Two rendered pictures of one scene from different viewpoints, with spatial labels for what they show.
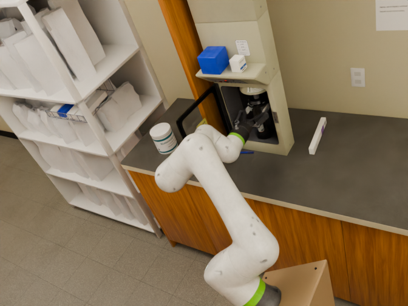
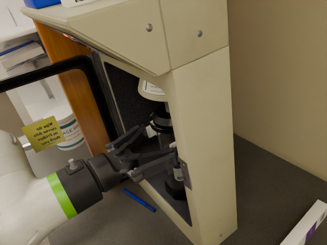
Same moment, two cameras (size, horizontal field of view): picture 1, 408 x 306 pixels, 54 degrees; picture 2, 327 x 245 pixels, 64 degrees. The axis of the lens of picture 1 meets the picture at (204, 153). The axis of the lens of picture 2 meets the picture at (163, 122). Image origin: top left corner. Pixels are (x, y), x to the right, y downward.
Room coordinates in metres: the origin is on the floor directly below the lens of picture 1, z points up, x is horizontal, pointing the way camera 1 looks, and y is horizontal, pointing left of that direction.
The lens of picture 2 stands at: (1.22, -0.48, 1.55)
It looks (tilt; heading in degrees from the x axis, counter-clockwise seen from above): 32 degrees down; 17
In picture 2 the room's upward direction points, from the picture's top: 12 degrees counter-clockwise
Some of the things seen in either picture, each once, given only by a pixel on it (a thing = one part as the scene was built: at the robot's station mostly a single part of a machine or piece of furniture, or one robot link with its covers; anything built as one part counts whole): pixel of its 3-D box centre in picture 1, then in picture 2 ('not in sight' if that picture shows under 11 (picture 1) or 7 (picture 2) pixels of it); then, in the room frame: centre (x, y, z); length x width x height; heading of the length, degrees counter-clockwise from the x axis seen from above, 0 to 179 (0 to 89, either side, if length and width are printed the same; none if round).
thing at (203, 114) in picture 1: (206, 133); (57, 147); (1.67, -0.05, 1.19); 0.30 x 0.01 x 0.40; 128
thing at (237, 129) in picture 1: (238, 135); (80, 183); (1.54, -0.19, 1.20); 0.09 x 0.06 x 0.12; 45
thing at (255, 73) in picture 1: (232, 78); (82, 34); (1.63, -0.25, 1.46); 0.32 x 0.11 x 0.10; 45
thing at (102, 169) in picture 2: (245, 126); (114, 166); (1.59, -0.24, 1.20); 0.09 x 0.08 x 0.07; 135
